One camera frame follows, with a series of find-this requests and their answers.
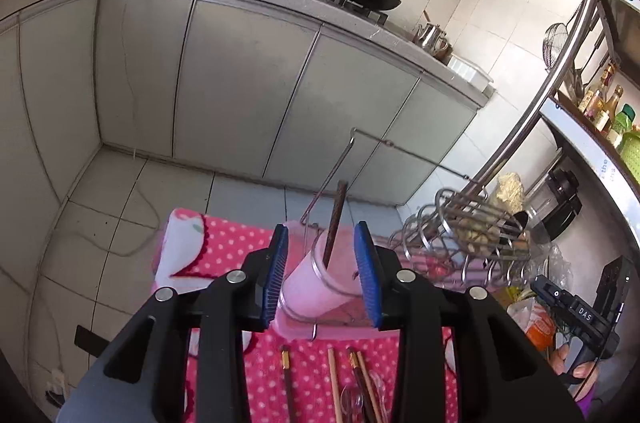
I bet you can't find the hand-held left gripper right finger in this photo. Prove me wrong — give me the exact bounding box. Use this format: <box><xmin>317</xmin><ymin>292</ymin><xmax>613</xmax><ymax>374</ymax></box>
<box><xmin>354</xmin><ymin>222</ymin><xmax>547</xmax><ymax>423</ymax></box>

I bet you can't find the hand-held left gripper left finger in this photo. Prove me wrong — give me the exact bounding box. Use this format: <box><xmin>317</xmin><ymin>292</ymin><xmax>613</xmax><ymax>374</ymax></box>
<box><xmin>102</xmin><ymin>225</ymin><xmax>290</xmax><ymax>423</ymax></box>

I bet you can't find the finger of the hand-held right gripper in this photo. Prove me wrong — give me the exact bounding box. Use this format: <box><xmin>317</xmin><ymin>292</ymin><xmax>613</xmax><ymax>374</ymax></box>
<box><xmin>530</xmin><ymin>274</ymin><xmax>571</xmax><ymax>311</ymax></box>

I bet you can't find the pink cup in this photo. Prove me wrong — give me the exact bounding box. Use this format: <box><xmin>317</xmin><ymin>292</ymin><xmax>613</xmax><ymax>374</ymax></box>
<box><xmin>277</xmin><ymin>228</ymin><xmax>363</xmax><ymax>329</ymax></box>

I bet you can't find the dark brown chopstick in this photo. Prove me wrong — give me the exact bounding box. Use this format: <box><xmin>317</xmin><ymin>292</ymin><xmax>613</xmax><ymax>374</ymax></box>
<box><xmin>322</xmin><ymin>180</ymin><xmax>349</xmax><ymax>266</ymax></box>

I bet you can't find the steel wire utensil rack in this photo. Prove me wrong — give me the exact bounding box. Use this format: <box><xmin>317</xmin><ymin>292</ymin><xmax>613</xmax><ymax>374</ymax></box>
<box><xmin>277</xmin><ymin>128</ymin><xmax>532</xmax><ymax>340</ymax></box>

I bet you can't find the dark chopstick with gold tip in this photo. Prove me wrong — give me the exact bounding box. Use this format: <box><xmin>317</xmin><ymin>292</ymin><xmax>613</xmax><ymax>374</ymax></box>
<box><xmin>347</xmin><ymin>347</ymin><xmax>377</xmax><ymax>423</ymax></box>

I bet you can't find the dark chopstick with gold band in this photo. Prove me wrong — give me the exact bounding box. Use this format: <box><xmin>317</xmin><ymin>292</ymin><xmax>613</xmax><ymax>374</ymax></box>
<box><xmin>280</xmin><ymin>345</ymin><xmax>302</xmax><ymax>423</ymax></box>

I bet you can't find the light wooden chopstick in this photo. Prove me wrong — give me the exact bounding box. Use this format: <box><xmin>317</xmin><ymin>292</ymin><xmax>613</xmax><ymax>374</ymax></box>
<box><xmin>327</xmin><ymin>348</ymin><xmax>344</xmax><ymax>423</ymax></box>
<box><xmin>355</xmin><ymin>351</ymin><xmax>390</xmax><ymax>423</ymax></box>

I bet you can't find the person's right forearm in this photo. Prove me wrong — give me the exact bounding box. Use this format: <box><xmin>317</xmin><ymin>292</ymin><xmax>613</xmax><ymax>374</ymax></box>
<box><xmin>575</xmin><ymin>350</ymin><xmax>633</xmax><ymax>419</ymax></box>

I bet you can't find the person's right hand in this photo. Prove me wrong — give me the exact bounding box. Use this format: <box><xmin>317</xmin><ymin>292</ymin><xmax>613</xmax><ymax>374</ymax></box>
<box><xmin>551</xmin><ymin>342</ymin><xmax>601</xmax><ymax>399</ymax></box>

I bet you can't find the orange snack packet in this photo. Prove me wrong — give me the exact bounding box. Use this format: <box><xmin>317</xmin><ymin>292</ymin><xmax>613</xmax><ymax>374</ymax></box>
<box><xmin>510</xmin><ymin>298</ymin><xmax>557</xmax><ymax>354</ymax></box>

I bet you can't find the pink polka dot blanket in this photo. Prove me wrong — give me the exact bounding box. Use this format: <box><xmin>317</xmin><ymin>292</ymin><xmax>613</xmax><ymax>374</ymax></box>
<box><xmin>150</xmin><ymin>208</ymin><xmax>461</xmax><ymax>423</ymax></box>

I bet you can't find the black blender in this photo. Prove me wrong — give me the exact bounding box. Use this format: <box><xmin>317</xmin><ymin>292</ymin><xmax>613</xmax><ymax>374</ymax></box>
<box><xmin>525</xmin><ymin>165</ymin><xmax>584</xmax><ymax>245</ymax></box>

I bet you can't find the napa cabbage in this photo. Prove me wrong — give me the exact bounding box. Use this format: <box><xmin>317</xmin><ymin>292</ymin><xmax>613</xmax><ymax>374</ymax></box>
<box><xmin>492</xmin><ymin>173</ymin><xmax>527</xmax><ymax>212</ymax></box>

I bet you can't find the clear plastic spoon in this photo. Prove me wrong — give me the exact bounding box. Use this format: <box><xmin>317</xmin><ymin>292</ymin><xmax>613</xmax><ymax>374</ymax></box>
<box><xmin>340</xmin><ymin>378</ymin><xmax>386</xmax><ymax>423</ymax></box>

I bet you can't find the printed cardboard shelf board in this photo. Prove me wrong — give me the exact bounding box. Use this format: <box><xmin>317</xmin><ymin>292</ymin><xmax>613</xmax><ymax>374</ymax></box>
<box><xmin>542</xmin><ymin>95</ymin><xmax>640</xmax><ymax>249</ymax></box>

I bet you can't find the green plastic basket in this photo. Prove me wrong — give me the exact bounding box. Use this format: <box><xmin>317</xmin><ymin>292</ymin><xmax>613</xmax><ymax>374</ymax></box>
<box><xmin>617</xmin><ymin>123</ymin><xmax>640</xmax><ymax>184</ymax></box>

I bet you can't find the green plastic bottle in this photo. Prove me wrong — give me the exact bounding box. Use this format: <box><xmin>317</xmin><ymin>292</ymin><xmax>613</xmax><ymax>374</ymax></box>
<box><xmin>607</xmin><ymin>103</ymin><xmax>637</xmax><ymax>150</ymax></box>

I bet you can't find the amber oil bottle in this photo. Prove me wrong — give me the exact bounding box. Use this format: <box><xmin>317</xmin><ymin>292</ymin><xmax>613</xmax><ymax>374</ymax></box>
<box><xmin>595</xmin><ymin>85</ymin><xmax>626</xmax><ymax>134</ymax></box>

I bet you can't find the brown sauce bottle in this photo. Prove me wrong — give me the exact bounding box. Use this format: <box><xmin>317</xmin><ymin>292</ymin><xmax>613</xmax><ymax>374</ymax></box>
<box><xmin>582</xmin><ymin>63</ymin><xmax>617</xmax><ymax>120</ymax></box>

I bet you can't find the flat black object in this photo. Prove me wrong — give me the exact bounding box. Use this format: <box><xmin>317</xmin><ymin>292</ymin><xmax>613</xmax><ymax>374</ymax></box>
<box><xmin>74</xmin><ymin>325</ymin><xmax>109</xmax><ymax>357</ymax></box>

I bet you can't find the grey kitchen base cabinet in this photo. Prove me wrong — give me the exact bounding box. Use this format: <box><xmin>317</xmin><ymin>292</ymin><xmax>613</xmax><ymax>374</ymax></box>
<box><xmin>0</xmin><ymin>0</ymin><xmax>492</xmax><ymax>210</ymax></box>

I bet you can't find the steel ladle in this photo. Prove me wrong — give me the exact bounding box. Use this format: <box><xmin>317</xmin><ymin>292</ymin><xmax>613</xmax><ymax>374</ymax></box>
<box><xmin>571</xmin><ymin>30</ymin><xmax>603</xmax><ymax>100</ymax></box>

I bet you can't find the steel shelf rack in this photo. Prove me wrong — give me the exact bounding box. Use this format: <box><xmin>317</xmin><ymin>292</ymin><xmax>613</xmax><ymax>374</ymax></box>
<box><xmin>470</xmin><ymin>0</ymin><xmax>640</xmax><ymax>249</ymax></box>

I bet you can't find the white container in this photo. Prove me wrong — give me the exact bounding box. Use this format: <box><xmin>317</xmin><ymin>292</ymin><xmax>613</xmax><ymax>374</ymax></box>
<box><xmin>446</xmin><ymin>54</ymin><xmax>494</xmax><ymax>86</ymax></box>

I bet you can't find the steel kettle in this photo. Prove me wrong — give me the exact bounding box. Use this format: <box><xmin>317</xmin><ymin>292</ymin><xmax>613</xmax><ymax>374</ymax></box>
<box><xmin>412</xmin><ymin>22</ymin><xmax>449</xmax><ymax>54</ymax></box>

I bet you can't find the wire strainer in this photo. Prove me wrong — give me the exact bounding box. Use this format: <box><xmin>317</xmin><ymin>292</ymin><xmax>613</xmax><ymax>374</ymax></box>
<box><xmin>542</xmin><ymin>23</ymin><xmax>574</xmax><ymax>72</ymax></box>

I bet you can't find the white cable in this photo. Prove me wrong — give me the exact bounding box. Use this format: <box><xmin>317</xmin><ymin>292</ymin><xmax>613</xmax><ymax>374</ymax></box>
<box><xmin>62</xmin><ymin>0</ymin><xmax>163</xmax><ymax>254</ymax></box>

